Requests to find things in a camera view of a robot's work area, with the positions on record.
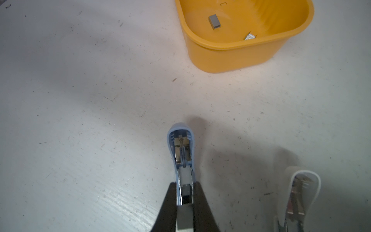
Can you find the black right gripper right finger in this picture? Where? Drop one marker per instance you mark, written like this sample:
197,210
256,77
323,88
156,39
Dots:
203,220

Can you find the white mini stapler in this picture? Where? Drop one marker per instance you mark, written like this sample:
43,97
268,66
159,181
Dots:
299,189

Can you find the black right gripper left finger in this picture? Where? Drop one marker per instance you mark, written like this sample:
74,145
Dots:
166,219

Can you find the staple strip in tray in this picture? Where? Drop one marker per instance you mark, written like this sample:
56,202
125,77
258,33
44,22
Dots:
250,36
214,21

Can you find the grey staple strip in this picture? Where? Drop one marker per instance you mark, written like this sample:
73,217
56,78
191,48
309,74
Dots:
185,216

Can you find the light blue stapler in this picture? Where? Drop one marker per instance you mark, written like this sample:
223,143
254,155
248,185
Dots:
181,143

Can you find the yellow plastic tray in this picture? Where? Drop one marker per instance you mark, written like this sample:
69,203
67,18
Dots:
225,48

